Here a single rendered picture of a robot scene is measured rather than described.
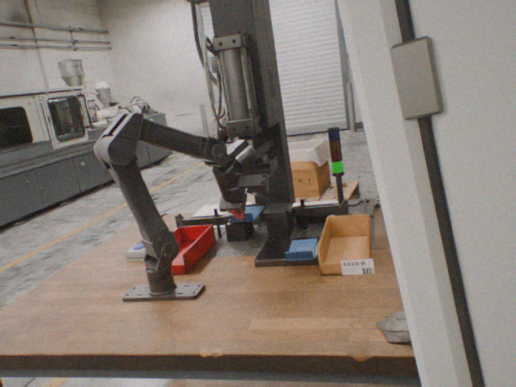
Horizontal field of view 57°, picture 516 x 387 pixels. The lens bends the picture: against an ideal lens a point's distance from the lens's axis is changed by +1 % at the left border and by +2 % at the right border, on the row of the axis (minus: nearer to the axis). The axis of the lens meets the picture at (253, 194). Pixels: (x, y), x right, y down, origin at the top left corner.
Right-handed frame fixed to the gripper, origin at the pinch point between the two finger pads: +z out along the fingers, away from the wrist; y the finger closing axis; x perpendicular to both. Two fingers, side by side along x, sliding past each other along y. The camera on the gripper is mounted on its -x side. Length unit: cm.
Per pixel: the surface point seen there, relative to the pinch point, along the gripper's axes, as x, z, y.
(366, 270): -35.1, -2.7, -21.8
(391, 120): -39, -83, -69
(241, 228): 2.6, 9.6, 3.6
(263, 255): -8.0, 2.2, -12.7
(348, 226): -30.4, 7.5, 0.8
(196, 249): 12.3, 2.5, -9.4
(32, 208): 412, 291, 298
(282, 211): -10.7, 5.9, 6.4
